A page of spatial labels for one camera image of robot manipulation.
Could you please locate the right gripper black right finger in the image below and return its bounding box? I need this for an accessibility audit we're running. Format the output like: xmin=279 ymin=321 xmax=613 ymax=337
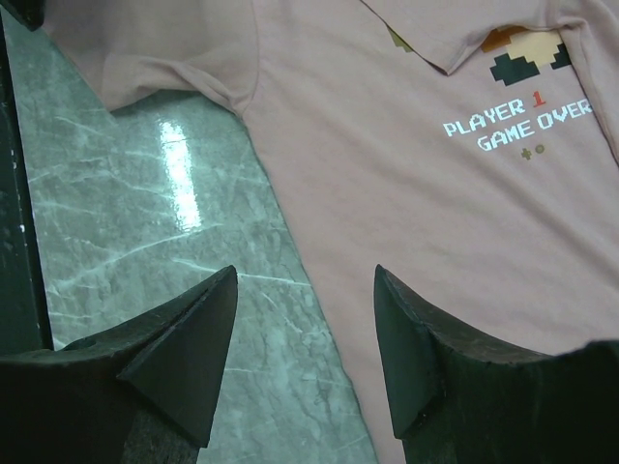
xmin=373 ymin=267 xmax=618 ymax=463

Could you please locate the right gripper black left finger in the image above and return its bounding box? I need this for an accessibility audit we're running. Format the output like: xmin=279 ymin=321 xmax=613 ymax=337
xmin=1 ymin=266 xmax=238 ymax=464

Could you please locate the pink t-shirt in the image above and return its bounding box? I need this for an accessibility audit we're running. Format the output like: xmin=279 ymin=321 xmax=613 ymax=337
xmin=44 ymin=1 xmax=618 ymax=463

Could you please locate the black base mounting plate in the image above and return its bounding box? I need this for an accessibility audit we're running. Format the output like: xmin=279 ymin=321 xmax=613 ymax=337
xmin=1 ymin=37 xmax=53 ymax=356

